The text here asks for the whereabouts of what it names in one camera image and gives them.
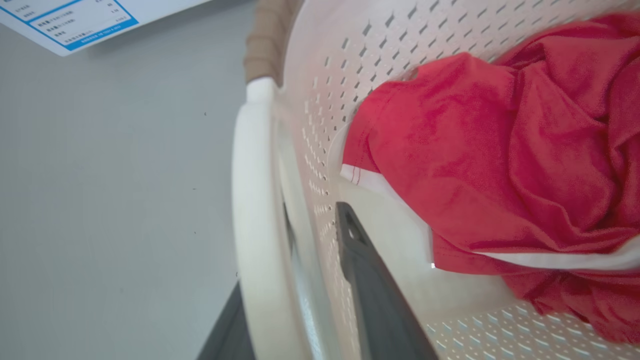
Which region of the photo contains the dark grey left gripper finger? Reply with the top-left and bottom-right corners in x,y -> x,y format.
196,281 -> 257,360

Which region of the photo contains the white perforated plastic laundry basket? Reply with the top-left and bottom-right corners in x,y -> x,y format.
231,0 -> 640,360

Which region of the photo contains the beige ribbed fabric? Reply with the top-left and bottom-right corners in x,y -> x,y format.
243,0 -> 304,87

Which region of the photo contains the red garment with white trim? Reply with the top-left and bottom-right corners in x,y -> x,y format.
340,12 -> 640,346

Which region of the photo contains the white label with blue print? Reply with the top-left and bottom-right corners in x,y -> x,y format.
0,0 -> 213,57

